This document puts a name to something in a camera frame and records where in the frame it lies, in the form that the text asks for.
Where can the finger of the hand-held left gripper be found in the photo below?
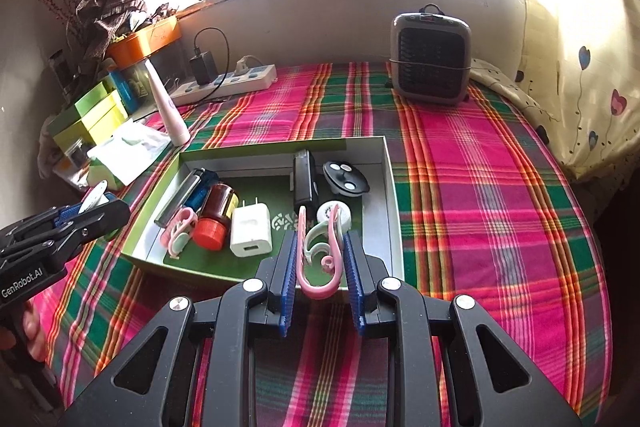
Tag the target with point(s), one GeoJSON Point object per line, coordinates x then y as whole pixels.
{"type": "Point", "coordinates": [100, 219]}
{"type": "Point", "coordinates": [70, 213]}

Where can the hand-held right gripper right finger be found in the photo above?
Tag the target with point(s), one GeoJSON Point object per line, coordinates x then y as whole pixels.
{"type": "Point", "coordinates": [354, 287]}

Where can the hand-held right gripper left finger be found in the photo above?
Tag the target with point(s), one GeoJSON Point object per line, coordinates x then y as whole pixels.
{"type": "Point", "coordinates": [287, 287]}

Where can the green white suction holder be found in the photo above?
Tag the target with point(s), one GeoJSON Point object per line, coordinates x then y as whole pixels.
{"type": "Point", "coordinates": [95, 197]}

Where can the pink plastic clip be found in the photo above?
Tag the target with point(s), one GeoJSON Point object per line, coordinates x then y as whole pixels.
{"type": "Point", "coordinates": [312, 292]}
{"type": "Point", "coordinates": [175, 247]}

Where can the white wall charger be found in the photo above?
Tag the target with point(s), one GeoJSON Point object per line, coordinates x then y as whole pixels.
{"type": "Point", "coordinates": [250, 232]}

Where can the silver lighter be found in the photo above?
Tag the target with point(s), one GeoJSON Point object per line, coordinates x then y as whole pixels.
{"type": "Point", "coordinates": [175, 202]}

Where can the small white round device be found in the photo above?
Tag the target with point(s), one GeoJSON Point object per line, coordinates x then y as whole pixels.
{"type": "Point", "coordinates": [325, 213]}

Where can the red-capped brown bottle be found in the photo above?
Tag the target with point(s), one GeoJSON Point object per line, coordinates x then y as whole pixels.
{"type": "Point", "coordinates": [210, 232]}

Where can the green cardboard box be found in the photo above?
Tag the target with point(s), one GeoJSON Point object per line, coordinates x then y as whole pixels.
{"type": "Point", "coordinates": [260, 187]}

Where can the blue usb device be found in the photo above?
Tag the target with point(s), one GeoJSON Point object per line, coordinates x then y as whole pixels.
{"type": "Point", "coordinates": [202, 194]}

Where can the black rectangular device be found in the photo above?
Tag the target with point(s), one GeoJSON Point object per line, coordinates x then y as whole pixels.
{"type": "Point", "coordinates": [304, 182]}

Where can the black white oval remote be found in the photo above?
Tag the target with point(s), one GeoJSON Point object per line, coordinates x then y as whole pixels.
{"type": "Point", "coordinates": [345, 179]}

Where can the person's left hand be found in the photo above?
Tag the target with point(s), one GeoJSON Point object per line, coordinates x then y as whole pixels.
{"type": "Point", "coordinates": [34, 332]}

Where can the green tissue pack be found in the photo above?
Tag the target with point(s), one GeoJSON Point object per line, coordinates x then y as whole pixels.
{"type": "Point", "coordinates": [105, 177]}

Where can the small clear container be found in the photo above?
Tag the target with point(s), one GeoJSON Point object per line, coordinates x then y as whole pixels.
{"type": "Point", "coordinates": [76, 156]}

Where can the yellow green box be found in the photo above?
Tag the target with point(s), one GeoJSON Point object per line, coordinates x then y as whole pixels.
{"type": "Point", "coordinates": [90, 127]}

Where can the lime green box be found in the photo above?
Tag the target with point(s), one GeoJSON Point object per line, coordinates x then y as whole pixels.
{"type": "Point", "coordinates": [95, 99]}

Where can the white lotion tube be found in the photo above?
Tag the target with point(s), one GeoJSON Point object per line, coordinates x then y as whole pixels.
{"type": "Point", "coordinates": [172, 117]}

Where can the blue box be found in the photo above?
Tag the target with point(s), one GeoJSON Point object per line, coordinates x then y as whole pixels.
{"type": "Point", "coordinates": [122, 89]}

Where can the pink green plaid blanket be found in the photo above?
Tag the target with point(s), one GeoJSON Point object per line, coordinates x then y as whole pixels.
{"type": "Point", "coordinates": [475, 232]}

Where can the glass fish tank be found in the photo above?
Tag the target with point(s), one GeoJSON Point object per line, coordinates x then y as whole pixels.
{"type": "Point", "coordinates": [165, 62]}

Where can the black power adapter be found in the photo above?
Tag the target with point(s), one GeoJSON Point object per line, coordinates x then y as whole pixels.
{"type": "Point", "coordinates": [202, 67]}

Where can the orange planter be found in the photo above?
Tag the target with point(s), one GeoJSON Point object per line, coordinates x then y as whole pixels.
{"type": "Point", "coordinates": [150, 39]}

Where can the white power strip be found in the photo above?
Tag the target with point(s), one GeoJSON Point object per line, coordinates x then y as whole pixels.
{"type": "Point", "coordinates": [240, 82]}

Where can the white plug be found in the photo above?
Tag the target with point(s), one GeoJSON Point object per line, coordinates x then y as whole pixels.
{"type": "Point", "coordinates": [246, 66]}

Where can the brown checked cloth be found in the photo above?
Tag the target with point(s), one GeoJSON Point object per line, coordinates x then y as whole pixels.
{"type": "Point", "coordinates": [117, 2]}

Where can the cream printed bedsheet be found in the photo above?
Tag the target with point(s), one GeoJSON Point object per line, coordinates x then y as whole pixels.
{"type": "Point", "coordinates": [510, 102]}

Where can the grey space heater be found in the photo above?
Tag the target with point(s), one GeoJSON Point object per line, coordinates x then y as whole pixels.
{"type": "Point", "coordinates": [430, 57]}

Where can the cream heart print curtain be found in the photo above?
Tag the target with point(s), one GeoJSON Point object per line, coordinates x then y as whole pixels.
{"type": "Point", "coordinates": [575, 32]}

